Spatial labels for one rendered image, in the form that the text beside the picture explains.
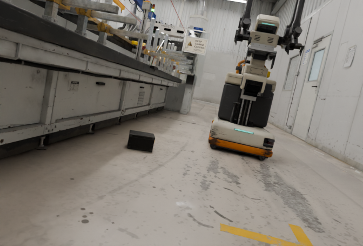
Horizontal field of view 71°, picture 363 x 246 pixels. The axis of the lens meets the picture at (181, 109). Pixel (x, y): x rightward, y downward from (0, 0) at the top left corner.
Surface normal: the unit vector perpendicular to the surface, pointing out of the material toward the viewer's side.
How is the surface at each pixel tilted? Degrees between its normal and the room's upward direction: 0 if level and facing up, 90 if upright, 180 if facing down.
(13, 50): 90
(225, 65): 90
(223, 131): 90
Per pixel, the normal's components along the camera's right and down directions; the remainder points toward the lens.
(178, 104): -0.12, 0.06
